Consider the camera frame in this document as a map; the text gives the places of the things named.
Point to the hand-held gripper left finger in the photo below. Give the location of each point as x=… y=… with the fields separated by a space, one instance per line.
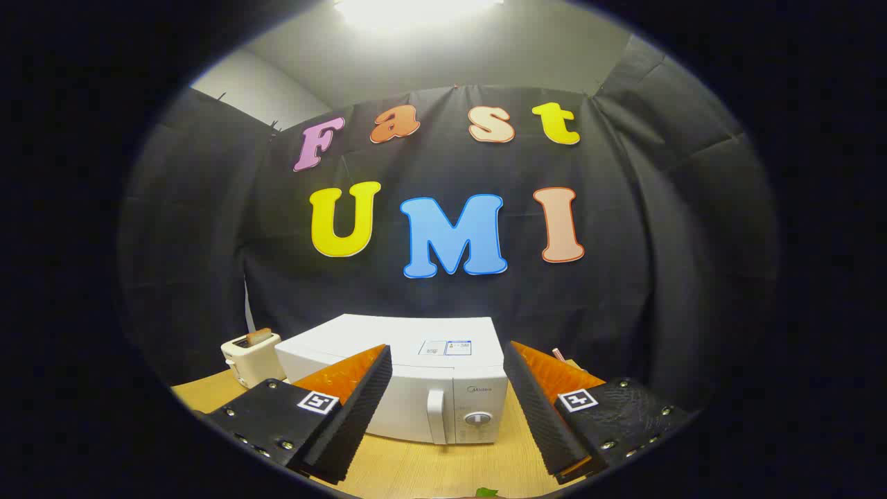
x=360 y=409

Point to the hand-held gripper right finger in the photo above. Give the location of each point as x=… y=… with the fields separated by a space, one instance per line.
x=537 y=416

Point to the white microwave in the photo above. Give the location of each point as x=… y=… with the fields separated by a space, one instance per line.
x=416 y=388

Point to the brown toast sandwich with lettuce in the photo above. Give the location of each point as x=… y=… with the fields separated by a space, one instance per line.
x=486 y=493

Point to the cream toaster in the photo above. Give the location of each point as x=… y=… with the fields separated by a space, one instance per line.
x=249 y=355

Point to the toast slice in toaster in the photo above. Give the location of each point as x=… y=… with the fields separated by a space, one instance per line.
x=260 y=336

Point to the black backdrop cloth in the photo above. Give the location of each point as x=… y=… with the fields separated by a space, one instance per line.
x=624 y=277

